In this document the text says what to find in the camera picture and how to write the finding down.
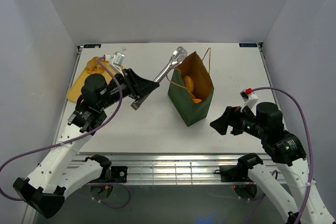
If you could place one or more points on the green paper bag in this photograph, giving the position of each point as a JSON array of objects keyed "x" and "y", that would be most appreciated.
[{"x": 193, "y": 66}]

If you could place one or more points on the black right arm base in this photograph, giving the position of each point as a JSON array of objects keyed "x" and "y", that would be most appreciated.
[{"x": 232, "y": 174}]

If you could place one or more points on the aluminium table rail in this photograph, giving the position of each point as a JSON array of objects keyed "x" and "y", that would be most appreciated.
[{"x": 173, "y": 169}]

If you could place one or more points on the long ridged twisted bread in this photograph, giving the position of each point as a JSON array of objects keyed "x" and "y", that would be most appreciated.
[{"x": 196, "y": 100}]

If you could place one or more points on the sesame crusted bun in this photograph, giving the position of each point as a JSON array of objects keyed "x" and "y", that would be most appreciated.
[{"x": 189, "y": 84}]

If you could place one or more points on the round glazed bun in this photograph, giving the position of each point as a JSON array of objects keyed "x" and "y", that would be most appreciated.
[{"x": 93, "y": 66}]

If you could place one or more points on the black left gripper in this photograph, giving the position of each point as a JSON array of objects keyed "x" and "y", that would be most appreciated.
[{"x": 145, "y": 86}]

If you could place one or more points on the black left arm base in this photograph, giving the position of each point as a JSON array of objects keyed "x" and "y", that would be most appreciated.
[{"x": 114, "y": 174}]

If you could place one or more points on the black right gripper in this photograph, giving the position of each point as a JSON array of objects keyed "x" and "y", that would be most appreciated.
[{"x": 231, "y": 116}]

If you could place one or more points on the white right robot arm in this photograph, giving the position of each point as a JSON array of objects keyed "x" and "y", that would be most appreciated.
[{"x": 302, "y": 202}]

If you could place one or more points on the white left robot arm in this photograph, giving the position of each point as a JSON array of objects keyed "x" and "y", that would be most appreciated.
[{"x": 47, "y": 186}]

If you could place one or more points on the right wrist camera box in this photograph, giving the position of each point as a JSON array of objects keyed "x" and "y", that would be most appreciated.
[{"x": 249, "y": 98}]

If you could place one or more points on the metal serving tongs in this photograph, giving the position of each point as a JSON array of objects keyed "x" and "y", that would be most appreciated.
[{"x": 177, "y": 58}]

